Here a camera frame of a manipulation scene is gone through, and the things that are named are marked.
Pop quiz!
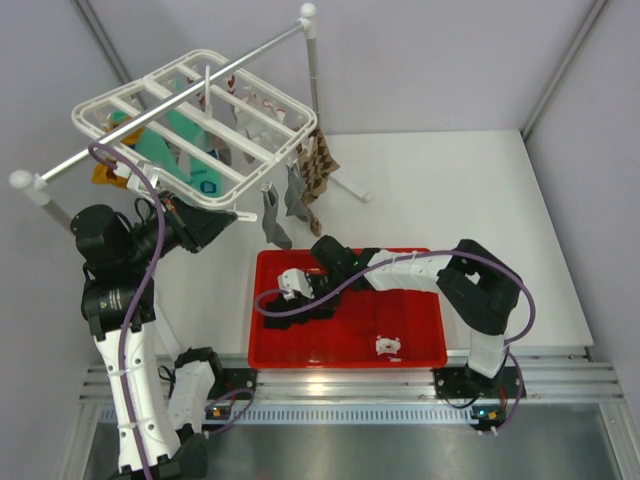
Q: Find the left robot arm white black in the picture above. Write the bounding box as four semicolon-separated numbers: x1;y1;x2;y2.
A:
70;195;237;479

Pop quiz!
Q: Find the white sock with red trim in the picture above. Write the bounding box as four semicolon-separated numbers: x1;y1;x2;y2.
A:
231;87;287;152

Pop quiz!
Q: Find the white plastic sock hanger frame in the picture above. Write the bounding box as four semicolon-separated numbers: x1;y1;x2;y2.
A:
72;50;318;210

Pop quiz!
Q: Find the grey sock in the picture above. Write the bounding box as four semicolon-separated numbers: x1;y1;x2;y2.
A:
284;164;310;222
261;183;293;250

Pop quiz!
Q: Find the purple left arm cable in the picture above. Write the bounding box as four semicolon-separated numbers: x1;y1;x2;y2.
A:
87;142;256;480

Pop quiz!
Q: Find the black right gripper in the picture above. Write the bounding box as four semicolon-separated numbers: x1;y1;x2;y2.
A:
301;268;349;312

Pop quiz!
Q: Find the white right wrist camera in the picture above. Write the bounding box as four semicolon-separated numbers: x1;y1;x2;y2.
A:
277;268;315;301

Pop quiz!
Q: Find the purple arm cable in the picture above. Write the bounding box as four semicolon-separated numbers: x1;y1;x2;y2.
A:
254;249;537;436
87;142;256;480

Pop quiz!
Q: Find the aluminium rail base frame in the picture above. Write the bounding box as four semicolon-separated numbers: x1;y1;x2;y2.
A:
79;349;626;426

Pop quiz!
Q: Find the black sock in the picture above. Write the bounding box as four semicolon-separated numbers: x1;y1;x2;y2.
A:
263;294;346;332

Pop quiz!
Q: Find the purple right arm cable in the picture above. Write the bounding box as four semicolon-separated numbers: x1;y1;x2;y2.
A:
254;249;537;436

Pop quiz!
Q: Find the red plastic bin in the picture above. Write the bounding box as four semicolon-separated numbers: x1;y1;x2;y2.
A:
247;248;449;371

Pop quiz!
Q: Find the brown white striped sock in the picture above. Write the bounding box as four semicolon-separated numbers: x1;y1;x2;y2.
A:
197;74;236;111

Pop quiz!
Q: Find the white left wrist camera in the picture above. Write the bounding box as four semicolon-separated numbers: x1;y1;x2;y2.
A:
114;162;159;191

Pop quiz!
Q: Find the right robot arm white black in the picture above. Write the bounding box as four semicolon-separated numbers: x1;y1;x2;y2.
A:
277;235;523;397

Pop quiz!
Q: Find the brown argyle sock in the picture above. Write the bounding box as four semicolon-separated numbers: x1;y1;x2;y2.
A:
297;128;340;237

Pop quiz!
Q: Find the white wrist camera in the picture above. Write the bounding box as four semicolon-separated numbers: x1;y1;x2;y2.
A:
114;162;159;191
277;268;315;301

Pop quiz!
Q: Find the mustard yellow sock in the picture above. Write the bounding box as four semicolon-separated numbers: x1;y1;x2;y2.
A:
120;127;145;148
91;163;128;189

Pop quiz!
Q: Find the teal patterned sock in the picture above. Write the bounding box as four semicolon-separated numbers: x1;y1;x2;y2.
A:
132;128;223;198
167;110;232;166

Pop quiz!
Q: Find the metal and white drying rack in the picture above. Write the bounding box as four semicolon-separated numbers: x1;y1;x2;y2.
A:
8;2;374;356

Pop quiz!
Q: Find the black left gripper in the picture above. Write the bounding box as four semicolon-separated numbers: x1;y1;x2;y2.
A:
123;189;236;265

